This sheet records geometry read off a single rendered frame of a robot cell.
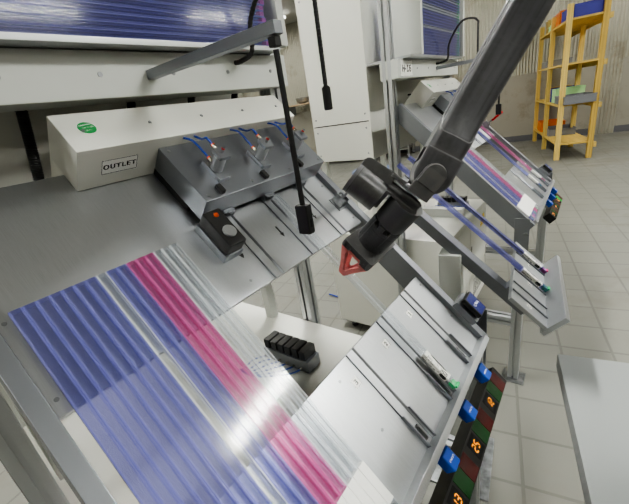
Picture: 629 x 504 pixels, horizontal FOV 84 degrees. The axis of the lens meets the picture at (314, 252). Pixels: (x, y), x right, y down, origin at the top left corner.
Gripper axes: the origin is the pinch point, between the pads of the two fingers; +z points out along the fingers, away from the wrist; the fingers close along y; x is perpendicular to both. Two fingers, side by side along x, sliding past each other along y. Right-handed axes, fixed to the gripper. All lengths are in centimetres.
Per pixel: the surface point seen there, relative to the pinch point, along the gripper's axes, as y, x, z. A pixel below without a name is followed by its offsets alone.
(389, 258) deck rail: -18.2, 4.3, 3.4
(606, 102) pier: -851, 66, -17
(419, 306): -10.9, 16.1, 1.5
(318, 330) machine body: -17.4, 5.4, 40.4
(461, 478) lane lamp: 11.6, 37.7, 2.5
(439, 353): -4.9, 24.7, 1.6
